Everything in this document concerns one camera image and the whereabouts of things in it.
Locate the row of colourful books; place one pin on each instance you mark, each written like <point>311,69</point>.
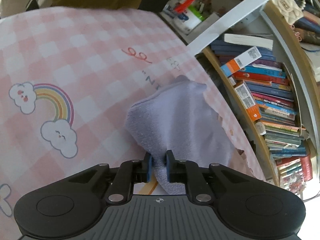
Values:
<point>275,100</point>

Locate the white power adapter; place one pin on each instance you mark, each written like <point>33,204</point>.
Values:
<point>260,128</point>

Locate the beige quilted purse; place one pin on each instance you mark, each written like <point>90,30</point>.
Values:
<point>287,6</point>

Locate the purple and brown sweater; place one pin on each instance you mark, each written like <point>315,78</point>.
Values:
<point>180,120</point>

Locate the white jar with green lid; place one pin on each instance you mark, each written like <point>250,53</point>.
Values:
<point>191,20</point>

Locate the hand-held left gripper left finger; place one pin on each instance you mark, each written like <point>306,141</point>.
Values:
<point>149,167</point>

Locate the pink checked printed table mat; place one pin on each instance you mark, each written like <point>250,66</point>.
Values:
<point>82,67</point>

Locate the white and wooden bookshelf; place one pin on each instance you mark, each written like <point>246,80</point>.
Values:
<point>225,23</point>

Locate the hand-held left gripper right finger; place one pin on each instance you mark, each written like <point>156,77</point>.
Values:
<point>169,167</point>

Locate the flat orange and white box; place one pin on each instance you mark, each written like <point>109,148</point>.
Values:
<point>247,102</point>

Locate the tall orange and white box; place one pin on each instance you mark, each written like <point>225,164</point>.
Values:
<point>240,62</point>

